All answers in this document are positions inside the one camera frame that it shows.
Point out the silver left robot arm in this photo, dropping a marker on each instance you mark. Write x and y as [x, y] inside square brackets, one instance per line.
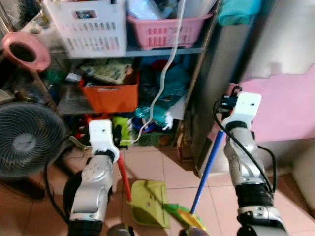
[91, 182]

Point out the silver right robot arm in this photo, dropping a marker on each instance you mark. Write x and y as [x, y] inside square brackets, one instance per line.
[243, 162]

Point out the lime green bag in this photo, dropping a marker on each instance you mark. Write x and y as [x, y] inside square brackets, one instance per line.
[123, 129]

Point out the orange storage box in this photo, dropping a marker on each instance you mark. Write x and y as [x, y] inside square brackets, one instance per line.
[110, 98]

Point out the teal clothes pile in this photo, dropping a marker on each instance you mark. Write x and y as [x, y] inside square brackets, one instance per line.
[172, 86]

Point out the printed paper pack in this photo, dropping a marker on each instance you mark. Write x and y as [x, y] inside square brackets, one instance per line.
[110, 71]

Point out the grey steel cabinet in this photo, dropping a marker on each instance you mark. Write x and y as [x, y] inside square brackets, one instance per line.
[275, 37]

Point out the grey metal shelf rack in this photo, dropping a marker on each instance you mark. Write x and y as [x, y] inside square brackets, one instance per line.
[162, 50]

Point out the grey standing fan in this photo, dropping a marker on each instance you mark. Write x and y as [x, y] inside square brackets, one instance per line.
[27, 140]

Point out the teal cloth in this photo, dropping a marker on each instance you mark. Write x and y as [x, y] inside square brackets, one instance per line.
[238, 12]

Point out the pink plastic basket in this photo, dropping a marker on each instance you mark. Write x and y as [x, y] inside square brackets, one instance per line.
[167, 32]

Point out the white plastic basket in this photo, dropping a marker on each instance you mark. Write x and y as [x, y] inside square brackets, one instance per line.
[91, 29]

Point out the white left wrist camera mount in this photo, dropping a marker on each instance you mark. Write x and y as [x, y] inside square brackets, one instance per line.
[102, 135]

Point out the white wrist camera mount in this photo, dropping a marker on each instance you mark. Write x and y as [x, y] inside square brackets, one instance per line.
[102, 135]
[245, 109]

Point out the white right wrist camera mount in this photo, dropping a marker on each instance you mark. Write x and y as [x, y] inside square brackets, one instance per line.
[245, 109]

